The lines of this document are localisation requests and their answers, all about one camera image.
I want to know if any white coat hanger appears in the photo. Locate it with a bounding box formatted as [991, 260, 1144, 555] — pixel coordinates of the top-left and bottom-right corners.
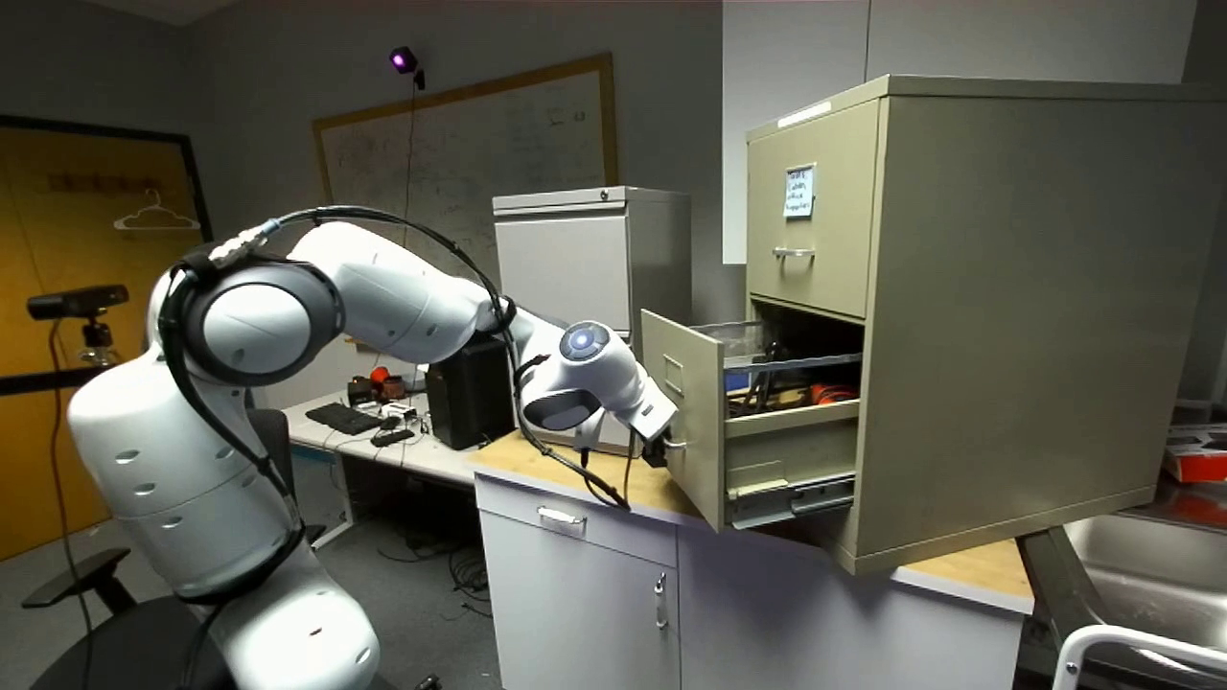
[110, 187, 206, 237]

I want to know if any beige drawer with silver handle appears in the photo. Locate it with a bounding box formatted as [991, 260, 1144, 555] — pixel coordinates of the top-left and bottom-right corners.
[636, 305, 869, 532]

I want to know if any white counter base cabinet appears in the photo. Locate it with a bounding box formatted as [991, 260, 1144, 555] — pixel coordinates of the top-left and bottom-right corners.
[471, 471, 1030, 690]

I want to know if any grey metal filing cabinet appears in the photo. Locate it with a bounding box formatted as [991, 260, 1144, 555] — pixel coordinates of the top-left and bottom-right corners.
[491, 183, 702, 454]

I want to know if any red hand tool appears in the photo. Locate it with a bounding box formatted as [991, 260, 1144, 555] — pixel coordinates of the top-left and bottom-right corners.
[798, 380, 864, 409]

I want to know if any red container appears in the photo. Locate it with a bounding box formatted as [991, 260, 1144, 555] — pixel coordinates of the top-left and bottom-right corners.
[1162, 438, 1227, 528]

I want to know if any black keyboard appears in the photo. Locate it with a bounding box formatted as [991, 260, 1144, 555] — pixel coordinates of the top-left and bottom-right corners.
[305, 401, 389, 438]

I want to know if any beige metal filing cabinet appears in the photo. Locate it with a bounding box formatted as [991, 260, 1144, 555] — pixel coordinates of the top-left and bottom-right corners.
[743, 72, 1227, 583]

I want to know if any beige drawer with label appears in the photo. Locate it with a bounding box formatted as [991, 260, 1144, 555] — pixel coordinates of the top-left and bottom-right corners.
[743, 98, 891, 323]

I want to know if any white desk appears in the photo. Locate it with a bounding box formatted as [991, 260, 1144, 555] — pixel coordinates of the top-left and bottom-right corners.
[282, 389, 491, 491]

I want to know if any black camera on stand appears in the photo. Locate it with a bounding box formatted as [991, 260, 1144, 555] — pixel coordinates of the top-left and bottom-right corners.
[0, 280, 136, 401]

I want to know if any white drawer label card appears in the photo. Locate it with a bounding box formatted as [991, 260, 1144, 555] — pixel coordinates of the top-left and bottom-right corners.
[781, 160, 825, 227]

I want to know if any stainless steel sink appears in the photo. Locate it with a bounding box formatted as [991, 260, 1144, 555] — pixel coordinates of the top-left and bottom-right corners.
[1020, 509, 1227, 690]

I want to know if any camera with purple light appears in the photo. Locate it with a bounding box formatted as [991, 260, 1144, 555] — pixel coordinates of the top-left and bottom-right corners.
[385, 44, 435, 93]

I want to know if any yellow door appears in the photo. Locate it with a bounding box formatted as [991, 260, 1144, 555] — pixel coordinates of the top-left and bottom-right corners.
[0, 113, 252, 567]

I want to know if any red desk clutter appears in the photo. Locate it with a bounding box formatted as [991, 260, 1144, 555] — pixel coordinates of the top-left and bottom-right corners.
[351, 366, 416, 407]

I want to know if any white metal tube frame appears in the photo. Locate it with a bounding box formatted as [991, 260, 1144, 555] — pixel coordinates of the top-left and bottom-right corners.
[1048, 623, 1227, 690]

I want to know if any wood framed whiteboard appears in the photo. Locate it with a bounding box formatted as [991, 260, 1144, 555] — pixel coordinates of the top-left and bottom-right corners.
[311, 50, 624, 348]

